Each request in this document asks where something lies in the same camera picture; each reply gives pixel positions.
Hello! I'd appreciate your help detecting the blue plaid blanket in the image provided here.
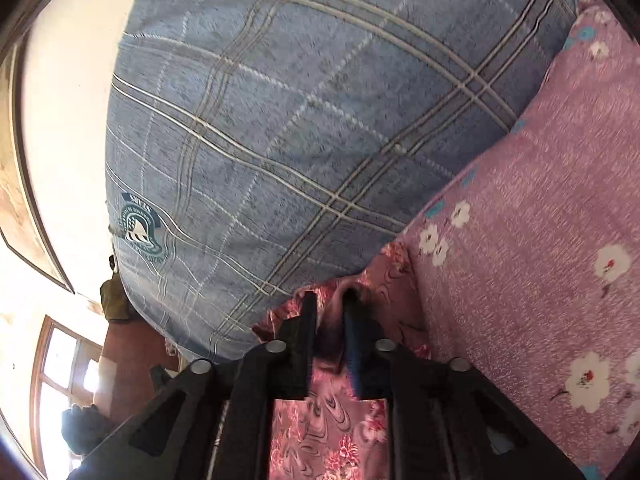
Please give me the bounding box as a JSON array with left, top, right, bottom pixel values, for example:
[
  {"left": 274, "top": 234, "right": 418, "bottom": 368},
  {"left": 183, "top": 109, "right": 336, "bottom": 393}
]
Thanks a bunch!
[{"left": 105, "top": 0, "right": 578, "bottom": 360}]

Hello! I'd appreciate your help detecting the wooden framed window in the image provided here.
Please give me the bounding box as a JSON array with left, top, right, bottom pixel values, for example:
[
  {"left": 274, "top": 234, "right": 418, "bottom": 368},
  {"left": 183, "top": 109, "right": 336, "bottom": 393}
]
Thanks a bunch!
[{"left": 29, "top": 316, "right": 102, "bottom": 479}]

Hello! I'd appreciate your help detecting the pink floral bed sheet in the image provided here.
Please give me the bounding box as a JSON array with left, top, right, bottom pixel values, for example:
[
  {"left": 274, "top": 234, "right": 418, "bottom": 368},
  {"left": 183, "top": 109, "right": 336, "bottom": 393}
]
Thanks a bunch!
[{"left": 404, "top": 0, "right": 639, "bottom": 479}]

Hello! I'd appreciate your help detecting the maroon floral small garment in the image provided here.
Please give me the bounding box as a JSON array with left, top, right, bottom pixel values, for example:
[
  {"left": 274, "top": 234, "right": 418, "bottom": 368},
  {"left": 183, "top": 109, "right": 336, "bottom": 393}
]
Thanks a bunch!
[{"left": 253, "top": 242, "right": 431, "bottom": 479}]

